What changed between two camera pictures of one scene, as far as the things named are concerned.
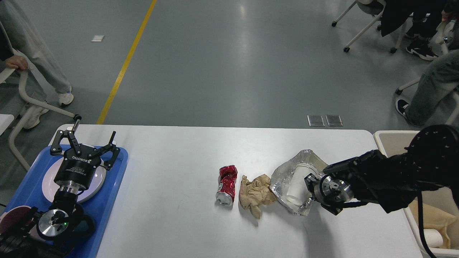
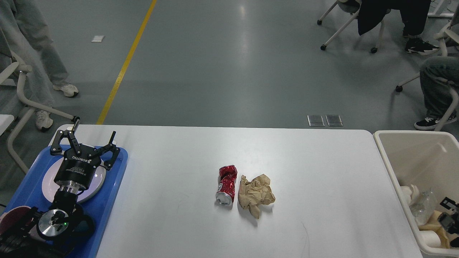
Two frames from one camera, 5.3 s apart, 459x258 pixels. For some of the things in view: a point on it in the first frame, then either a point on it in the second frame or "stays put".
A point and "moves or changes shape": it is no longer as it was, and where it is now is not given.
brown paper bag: [434, 219] stays put
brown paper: [253, 194] stays put
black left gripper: [76, 171] stays put
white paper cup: [299, 192] moves or changes shape
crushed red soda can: [227, 180] stays put
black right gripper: [332, 193] to [450, 222]
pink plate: [51, 189] stays put
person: [426, 15] to [415, 14]
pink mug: [15, 219] stays put
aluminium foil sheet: [281, 172] to [422, 208]
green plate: [95, 186] stays put
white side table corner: [5, 120] stays put
